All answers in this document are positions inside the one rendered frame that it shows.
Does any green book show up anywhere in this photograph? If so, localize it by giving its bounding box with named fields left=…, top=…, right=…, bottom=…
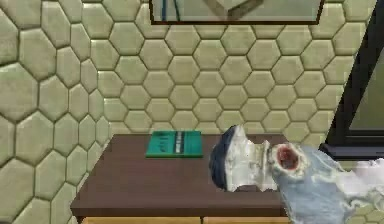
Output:
left=145, top=130, right=204, bottom=159

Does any dark brown wooden cabinet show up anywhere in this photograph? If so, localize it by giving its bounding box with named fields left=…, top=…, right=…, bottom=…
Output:
left=70, top=133, right=294, bottom=224

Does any white and blue shark toy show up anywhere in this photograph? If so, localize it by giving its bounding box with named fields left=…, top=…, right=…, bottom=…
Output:
left=208, top=124, right=384, bottom=224

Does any black framed window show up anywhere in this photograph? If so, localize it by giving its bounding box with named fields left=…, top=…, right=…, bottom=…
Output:
left=318, top=0, right=384, bottom=161

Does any brown framed wall picture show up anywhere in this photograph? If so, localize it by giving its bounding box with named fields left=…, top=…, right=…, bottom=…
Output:
left=148, top=0, right=326, bottom=26

